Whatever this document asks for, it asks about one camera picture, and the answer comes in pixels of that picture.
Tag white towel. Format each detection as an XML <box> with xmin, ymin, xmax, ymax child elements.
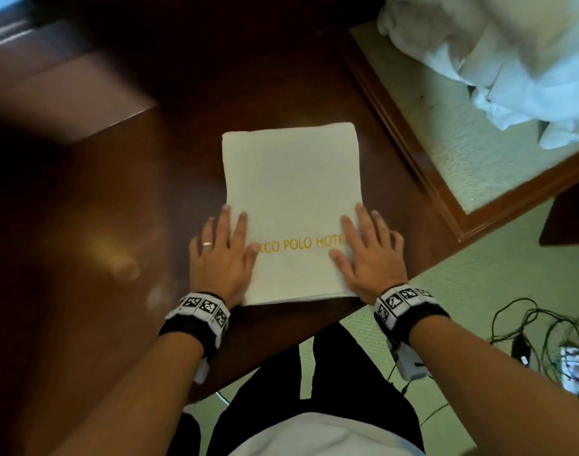
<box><xmin>221</xmin><ymin>122</ymin><xmax>364</xmax><ymax>307</ymax></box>

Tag black wristband with marker tiles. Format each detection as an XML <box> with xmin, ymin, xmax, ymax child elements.
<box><xmin>158</xmin><ymin>291</ymin><xmax>231</xmax><ymax>362</ymax></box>
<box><xmin>373</xmin><ymin>283</ymin><xmax>451</xmax><ymax>348</ymax></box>

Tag wooden framed bed base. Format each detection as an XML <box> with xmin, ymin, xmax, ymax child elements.
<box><xmin>341</xmin><ymin>21</ymin><xmax>579</xmax><ymax>244</ymax></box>

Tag person's black trousers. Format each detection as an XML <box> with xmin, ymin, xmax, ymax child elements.
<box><xmin>167</xmin><ymin>322</ymin><xmax>426</xmax><ymax>456</ymax></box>

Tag thin black wrist camera cable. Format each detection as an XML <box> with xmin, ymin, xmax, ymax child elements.
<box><xmin>386</xmin><ymin>346</ymin><xmax>450</xmax><ymax>427</ymax></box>

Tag person's right forearm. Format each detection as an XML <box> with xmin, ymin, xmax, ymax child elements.
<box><xmin>407</xmin><ymin>314</ymin><xmax>579</xmax><ymax>456</ymax></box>

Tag white power strip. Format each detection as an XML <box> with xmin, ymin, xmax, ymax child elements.
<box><xmin>559</xmin><ymin>345</ymin><xmax>579</xmax><ymax>391</ymax></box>

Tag person's right hand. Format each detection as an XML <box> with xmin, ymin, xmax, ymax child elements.
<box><xmin>329</xmin><ymin>202</ymin><xmax>409</xmax><ymax>304</ymax></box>

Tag pile of white bedding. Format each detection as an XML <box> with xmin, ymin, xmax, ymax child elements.
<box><xmin>377</xmin><ymin>0</ymin><xmax>579</xmax><ymax>150</ymax></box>

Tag person's white shirt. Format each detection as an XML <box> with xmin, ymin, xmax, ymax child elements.
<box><xmin>227</xmin><ymin>412</ymin><xmax>426</xmax><ymax>456</ymax></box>

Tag black power adapter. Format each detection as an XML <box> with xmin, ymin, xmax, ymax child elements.
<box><xmin>511</xmin><ymin>336</ymin><xmax>533</xmax><ymax>367</ymax></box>

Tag person's left hand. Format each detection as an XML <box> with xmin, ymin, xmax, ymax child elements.
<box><xmin>189</xmin><ymin>204</ymin><xmax>261</xmax><ymax>307</ymax></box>

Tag person's left forearm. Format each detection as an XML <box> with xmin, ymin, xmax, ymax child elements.
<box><xmin>46</xmin><ymin>326</ymin><xmax>205</xmax><ymax>456</ymax></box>

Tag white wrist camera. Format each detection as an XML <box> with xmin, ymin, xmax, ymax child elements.
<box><xmin>192</xmin><ymin>357</ymin><xmax>212</xmax><ymax>385</ymax></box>
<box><xmin>395</xmin><ymin>343</ymin><xmax>433</xmax><ymax>382</ymax></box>

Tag dark wooden furniture piece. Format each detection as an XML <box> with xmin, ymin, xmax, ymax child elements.
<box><xmin>538</xmin><ymin>184</ymin><xmax>579</xmax><ymax>248</ymax></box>

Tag tangle of black cables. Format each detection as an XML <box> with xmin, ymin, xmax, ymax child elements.
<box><xmin>488</xmin><ymin>279</ymin><xmax>579</xmax><ymax>392</ymax></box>

